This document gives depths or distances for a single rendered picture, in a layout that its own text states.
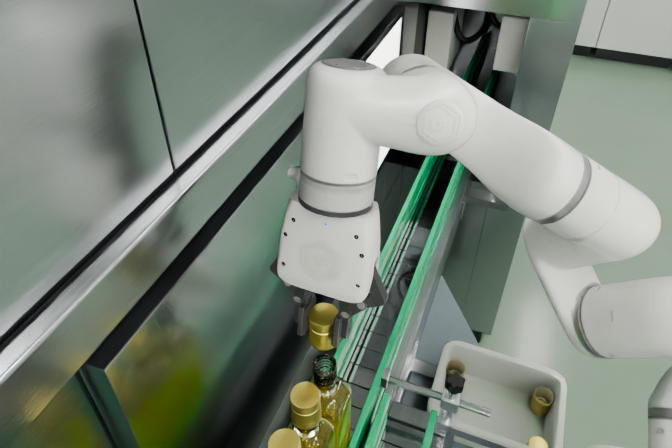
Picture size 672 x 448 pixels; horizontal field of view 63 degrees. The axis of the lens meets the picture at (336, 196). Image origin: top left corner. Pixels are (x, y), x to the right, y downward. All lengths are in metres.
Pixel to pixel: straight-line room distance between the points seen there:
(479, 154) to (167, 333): 0.37
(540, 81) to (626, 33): 2.92
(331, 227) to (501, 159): 0.19
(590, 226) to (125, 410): 0.48
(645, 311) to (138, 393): 0.51
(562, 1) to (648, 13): 2.95
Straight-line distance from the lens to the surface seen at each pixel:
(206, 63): 0.57
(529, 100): 1.49
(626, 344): 0.69
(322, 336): 0.62
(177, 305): 0.57
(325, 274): 0.56
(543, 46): 1.43
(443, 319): 1.25
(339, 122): 0.48
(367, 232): 0.53
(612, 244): 0.63
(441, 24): 1.57
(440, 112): 0.48
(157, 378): 0.59
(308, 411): 0.65
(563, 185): 0.57
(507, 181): 0.59
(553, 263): 0.69
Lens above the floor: 1.72
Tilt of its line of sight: 39 degrees down
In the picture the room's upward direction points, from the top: straight up
